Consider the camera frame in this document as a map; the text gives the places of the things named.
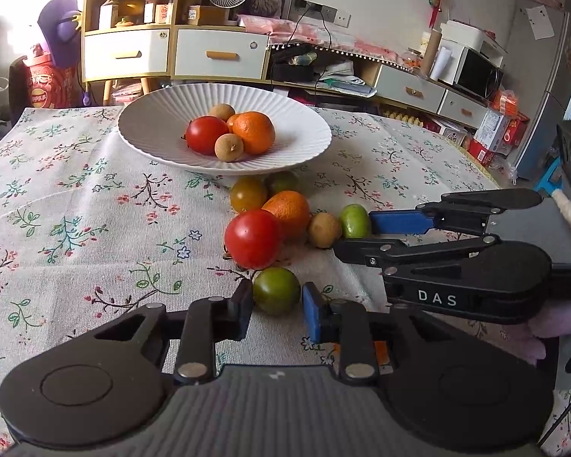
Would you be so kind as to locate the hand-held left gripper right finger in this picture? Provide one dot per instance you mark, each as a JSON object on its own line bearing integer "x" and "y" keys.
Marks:
{"x": 312, "y": 314}

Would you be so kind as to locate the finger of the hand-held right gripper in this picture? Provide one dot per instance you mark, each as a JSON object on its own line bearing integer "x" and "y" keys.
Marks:
{"x": 366, "y": 252}
{"x": 399, "y": 223}

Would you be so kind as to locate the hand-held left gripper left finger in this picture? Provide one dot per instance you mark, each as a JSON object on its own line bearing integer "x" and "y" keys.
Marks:
{"x": 241, "y": 309}

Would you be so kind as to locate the light green jujube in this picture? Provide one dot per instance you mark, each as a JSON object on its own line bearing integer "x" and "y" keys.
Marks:
{"x": 353, "y": 221}

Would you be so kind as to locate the small green tomato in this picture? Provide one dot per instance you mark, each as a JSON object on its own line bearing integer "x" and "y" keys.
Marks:
{"x": 276, "y": 290}

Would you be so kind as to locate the brown longan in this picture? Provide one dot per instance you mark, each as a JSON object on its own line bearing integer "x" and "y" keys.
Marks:
{"x": 221, "y": 112}
{"x": 323, "y": 230}
{"x": 228, "y": 147}

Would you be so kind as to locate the red tomato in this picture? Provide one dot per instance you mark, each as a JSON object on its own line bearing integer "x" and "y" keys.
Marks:
{"x": 252, "y": 239}
{"x": 207, "y": 134}

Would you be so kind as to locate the small mandarin orange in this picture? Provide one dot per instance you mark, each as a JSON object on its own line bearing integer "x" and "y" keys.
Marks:
{"x": 290, "y": 212}

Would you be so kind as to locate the brown-green tomato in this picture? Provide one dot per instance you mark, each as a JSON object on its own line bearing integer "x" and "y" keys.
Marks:
{"x": 247, "y": 194}

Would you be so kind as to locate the large orange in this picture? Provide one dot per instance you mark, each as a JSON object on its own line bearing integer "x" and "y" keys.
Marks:
{"x": 254, "y": 131}

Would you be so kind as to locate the white ribbed plate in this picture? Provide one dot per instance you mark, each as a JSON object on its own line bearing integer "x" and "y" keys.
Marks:
{"x": 147, "y": 123}

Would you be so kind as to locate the person's right hand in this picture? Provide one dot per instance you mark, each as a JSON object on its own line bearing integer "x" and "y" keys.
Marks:
{"x": 561, "y": 323}

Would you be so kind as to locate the yellow table cover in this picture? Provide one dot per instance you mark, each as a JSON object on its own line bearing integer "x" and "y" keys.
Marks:
{"x": 480, "y": 169}

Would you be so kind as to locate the white box red print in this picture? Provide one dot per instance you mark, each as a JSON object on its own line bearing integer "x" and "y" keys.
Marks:
{"x": 454, "y": 136}

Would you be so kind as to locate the yellow egg carton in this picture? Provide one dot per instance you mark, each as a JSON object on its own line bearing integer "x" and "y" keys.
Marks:
{"x": 402, "y": 116}

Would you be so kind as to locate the white low cabinet drawer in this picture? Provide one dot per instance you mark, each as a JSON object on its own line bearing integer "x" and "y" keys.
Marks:
{"x": 409, "y": 88}
{"x": 461, "y": 109}

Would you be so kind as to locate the white blue printed carton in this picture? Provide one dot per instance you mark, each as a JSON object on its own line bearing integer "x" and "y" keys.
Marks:
{"x": 490, "y": 128}

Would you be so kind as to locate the blue stool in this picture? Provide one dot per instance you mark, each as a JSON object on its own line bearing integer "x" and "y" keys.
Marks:
{"x": 549, "y": 176}

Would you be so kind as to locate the red carton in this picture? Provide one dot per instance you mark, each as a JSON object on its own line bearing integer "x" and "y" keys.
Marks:
{"x": 518, "y": 133}

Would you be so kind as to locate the loose paper pile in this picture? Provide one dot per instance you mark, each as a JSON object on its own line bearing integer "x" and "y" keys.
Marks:
{"x": 347, "y": 83}

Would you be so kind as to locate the long low wooden cabinet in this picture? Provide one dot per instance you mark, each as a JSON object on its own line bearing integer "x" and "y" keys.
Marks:
{"x": 369, "y": 74}

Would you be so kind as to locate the orange plastic bag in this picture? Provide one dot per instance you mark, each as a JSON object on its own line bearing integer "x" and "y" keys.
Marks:
{"x": 504, "y": 102}

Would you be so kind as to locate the glass jar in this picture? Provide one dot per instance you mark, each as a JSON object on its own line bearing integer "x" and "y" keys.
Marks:
{"x": 413, "y": 59}

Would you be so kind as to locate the black microwave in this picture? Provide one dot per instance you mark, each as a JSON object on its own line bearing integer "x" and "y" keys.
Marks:
{"x": 478, "y": 74}

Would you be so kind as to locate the cardboard tube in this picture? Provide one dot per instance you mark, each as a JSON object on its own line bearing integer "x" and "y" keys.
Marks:
{"x": 430, "y": 52}

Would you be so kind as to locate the black case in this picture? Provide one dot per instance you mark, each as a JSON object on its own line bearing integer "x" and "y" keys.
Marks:
{"x": 292, "y": 69}

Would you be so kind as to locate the grey refrigerator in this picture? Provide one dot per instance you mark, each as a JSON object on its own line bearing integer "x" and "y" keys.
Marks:
{"x": 537, "y": 81}

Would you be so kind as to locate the floral tablecloth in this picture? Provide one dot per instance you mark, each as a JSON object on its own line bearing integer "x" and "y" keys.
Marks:
{"x": 76, "y": 200}

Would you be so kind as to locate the white appliance box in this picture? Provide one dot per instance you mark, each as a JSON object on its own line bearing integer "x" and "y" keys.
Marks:
{"x": 471, "y": 35}

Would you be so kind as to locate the pink patterned cloth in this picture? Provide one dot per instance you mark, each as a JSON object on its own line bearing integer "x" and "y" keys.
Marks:
{"x": 314, "y": 33}

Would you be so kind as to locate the clear box pink contents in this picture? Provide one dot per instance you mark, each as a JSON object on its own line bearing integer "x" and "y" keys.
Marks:
{"x": 126, "y": 93}

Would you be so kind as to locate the wooden shelf cabinet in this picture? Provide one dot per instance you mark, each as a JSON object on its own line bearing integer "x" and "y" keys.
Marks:
{"x": 171, "y": 52}

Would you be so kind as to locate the brown cardboard box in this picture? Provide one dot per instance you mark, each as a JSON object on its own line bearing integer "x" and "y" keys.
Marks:
{"x": 204, "y": 14}

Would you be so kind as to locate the red printed drum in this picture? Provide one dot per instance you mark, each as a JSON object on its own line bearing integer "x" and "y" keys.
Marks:
{"x": 47, "y": 85}

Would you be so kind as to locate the small white carton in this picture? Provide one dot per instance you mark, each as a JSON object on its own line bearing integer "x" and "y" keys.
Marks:
{"x": 107, "y": 12}

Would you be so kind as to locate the purple foam toy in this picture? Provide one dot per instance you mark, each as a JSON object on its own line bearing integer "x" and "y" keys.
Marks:
{"x": 59, "y": 24}

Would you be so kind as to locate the wall socket strip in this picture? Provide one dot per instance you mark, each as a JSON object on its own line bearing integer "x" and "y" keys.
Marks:
{"x": 321, "y": 12}

